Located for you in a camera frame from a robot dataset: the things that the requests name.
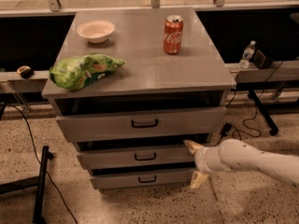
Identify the black yellow tape measure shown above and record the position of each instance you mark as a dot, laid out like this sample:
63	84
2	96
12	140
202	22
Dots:
25	71

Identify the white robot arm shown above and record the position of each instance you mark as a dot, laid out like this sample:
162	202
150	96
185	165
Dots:
234	155

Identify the white bowl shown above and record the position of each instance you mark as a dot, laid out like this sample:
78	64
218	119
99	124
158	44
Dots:
96	31

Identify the green chip bag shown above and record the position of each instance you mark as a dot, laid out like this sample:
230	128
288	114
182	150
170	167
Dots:
76	73

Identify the small black box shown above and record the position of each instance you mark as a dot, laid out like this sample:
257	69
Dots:
261	61

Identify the grey top drawer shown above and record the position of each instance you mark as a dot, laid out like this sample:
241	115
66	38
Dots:
139	124

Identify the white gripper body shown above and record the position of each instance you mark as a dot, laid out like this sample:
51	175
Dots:
202	160

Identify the black floor stand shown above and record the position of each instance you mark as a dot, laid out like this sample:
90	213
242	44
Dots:
38	181

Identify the grey drawer cabinet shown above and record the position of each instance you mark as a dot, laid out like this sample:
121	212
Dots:
149	80

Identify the black stand leg right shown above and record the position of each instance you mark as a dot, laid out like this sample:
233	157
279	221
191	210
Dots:
272	125

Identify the grey bottom drawer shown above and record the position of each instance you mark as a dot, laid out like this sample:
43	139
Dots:
142	179

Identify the red cola can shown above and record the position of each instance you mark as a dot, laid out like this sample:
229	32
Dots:
173	28

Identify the clear water bottle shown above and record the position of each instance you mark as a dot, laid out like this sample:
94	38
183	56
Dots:
247	55

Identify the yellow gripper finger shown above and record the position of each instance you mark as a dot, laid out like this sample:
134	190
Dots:
193	147
198	179

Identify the grey drawer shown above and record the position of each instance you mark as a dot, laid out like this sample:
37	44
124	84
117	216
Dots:
142	179
139	124
134	156

